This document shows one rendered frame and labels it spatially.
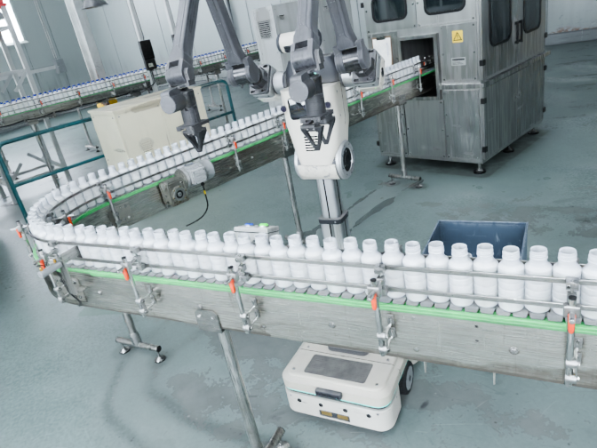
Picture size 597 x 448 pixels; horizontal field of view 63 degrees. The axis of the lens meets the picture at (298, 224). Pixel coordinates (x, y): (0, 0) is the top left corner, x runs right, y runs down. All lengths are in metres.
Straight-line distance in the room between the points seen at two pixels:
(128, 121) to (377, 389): 4.04
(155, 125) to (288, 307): 4.26
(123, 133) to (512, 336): 4.64
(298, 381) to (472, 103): 3.34
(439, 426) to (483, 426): 0.19
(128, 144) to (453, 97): 3.28
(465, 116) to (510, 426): 3.21
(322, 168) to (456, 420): 1.27
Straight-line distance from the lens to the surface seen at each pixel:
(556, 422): 2.49
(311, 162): 1.99
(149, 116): 5.56
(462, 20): 4.85
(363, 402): 2.25
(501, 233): 1.93
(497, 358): 1.41
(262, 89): 2.06
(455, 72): 4.94
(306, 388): 2.35
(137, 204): 2.98
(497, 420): 2.46
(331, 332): 1.52
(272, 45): 7.44
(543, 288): 1.30
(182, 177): 2.99
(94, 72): 12.31
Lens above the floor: 1.77
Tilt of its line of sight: 23 degrees down
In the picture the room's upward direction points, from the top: 11 degrees counter-clockwise
